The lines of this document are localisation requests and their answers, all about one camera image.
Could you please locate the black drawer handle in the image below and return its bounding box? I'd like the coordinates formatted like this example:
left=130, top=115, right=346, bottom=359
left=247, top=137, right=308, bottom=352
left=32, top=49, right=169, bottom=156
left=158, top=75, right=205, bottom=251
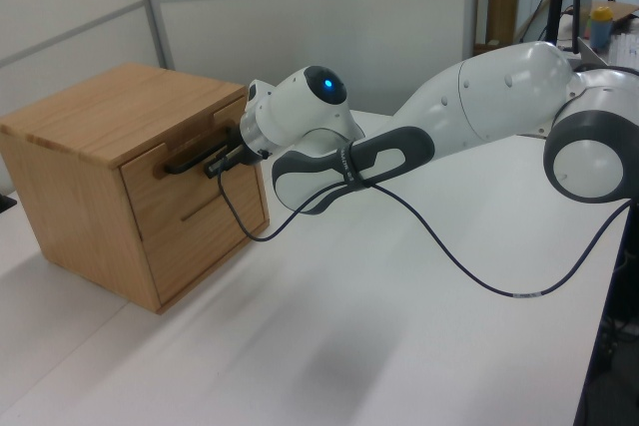
left=164, top=139, right=236, bottom=179

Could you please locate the black cable strap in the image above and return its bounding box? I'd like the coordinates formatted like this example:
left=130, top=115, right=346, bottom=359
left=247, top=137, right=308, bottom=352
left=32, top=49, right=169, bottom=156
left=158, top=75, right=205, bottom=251
left=337, top=143, right=371, bottom=189

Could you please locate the black hanging cable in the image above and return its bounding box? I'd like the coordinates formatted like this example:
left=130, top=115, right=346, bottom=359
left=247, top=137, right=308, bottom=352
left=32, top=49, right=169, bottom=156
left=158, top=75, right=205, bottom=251
left=216, top=128, right=634, bottom=299

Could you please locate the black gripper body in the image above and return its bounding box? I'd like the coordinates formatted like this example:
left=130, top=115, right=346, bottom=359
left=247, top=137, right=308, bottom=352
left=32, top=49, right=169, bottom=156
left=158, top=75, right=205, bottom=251
left=227, top=126, right=266, bottom=168

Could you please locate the white printed box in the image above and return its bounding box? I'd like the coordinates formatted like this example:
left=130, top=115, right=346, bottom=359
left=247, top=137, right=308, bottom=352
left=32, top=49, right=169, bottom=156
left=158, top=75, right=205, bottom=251
left=606, top=30, right=639, bottom=69

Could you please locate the brown cardboard box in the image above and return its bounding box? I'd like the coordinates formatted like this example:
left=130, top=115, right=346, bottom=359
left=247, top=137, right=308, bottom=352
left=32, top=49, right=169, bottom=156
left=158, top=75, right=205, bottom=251
left=604, top=0, right=639, bottom=29

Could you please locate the wooden cabinet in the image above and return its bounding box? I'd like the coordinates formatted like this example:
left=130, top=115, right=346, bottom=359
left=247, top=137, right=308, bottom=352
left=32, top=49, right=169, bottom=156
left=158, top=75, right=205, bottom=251
left=0, top=62, right=274, bottom=316

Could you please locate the wooden drawer with handle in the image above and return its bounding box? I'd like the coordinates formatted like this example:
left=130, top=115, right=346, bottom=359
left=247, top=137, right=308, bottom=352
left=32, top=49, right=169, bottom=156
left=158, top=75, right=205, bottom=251
left=119, top=95, right=262, bottom=243

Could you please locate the wooden drawer with slot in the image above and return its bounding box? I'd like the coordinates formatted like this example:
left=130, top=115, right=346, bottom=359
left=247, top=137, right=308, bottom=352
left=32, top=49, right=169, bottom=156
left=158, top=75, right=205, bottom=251
left=141, top=159, right=274, bottom=310

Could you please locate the blue bottle with yellow cap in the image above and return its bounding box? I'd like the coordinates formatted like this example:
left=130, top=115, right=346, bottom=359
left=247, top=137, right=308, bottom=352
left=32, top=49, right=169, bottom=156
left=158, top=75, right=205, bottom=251
left=589, top=5, right=615, bottom=51

